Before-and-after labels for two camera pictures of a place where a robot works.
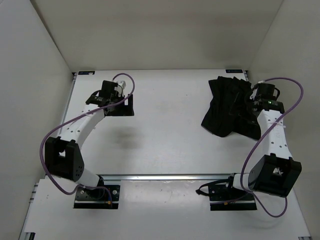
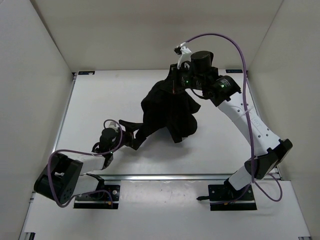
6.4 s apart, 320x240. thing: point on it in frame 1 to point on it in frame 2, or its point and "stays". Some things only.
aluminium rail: [167, 177] stays
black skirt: [227, 112] to [172, 111]
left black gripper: [126, 110] to [131, 127]
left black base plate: [97, 198] stays
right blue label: [234, 71] stays
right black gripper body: [251, 101] to [182, 80]
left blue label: [86, 72] stays
